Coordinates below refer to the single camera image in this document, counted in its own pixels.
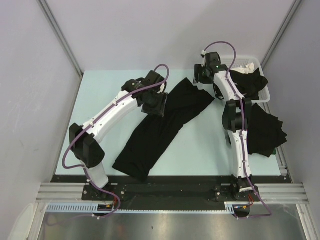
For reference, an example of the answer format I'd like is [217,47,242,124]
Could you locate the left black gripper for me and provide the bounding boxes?
[142,90,168,117]

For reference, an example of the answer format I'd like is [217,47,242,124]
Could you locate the black t shirt blue logo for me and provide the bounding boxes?
[112,78,215,182]

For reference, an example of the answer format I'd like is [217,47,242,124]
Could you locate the white plastic laundry basket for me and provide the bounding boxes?
[221,55,271,104]

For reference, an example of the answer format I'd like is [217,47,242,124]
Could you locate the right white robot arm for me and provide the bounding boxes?
[193,51,252,201]

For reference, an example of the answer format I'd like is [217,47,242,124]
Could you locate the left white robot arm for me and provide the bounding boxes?
[69,70,168,200]

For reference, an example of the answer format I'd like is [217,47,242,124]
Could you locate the black shirts in basket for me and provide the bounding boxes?
[230,68,269,100]

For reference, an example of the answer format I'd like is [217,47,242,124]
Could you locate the folded black shirt stack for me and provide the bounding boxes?
[247,104,287,158]

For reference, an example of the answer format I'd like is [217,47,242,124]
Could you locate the white cloth in basket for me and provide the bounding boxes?
[235,62,255,75]

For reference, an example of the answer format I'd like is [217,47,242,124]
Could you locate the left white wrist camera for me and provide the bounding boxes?
[157,82,167,94]

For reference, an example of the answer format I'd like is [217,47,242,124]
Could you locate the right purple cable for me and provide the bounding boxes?
[203,41,273,218]

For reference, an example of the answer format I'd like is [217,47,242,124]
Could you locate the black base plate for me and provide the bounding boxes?
[51,175,290,217]

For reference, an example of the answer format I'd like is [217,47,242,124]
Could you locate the right aluminium frame post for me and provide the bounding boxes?
[260,0,304,70]

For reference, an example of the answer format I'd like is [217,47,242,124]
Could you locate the aluminium frame post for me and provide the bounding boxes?
[260,0,304,70]
[37,0,84,77]

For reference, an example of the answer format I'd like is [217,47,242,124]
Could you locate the slotted cable duct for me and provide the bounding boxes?
[46,201,251,215]

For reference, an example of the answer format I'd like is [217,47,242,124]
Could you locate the aluminium rail right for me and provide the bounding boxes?
[251,71,311,240]

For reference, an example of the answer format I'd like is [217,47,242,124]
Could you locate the left aluminium frame post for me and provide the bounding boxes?
[37,0,84,77]

